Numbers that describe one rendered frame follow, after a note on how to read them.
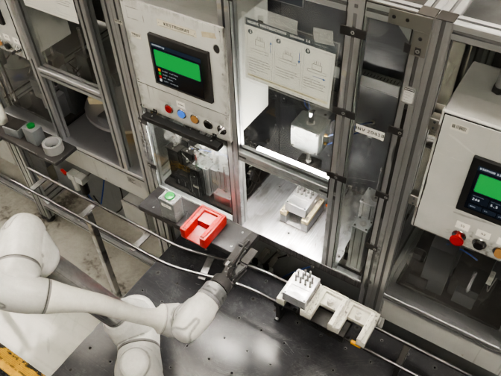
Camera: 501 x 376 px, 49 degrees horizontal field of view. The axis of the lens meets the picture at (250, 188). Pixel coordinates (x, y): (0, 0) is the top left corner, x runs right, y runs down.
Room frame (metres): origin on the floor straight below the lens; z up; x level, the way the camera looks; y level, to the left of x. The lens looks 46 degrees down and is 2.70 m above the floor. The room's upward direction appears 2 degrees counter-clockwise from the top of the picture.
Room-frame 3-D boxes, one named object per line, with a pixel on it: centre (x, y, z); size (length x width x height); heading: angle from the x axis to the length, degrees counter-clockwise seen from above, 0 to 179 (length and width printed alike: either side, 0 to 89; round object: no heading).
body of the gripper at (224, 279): (1.09, 0.10, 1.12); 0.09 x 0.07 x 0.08; 146
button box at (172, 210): (1.58, 0.33, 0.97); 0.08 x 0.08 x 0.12; 56
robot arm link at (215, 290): (1.03, 0.14, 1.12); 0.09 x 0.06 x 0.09; 56
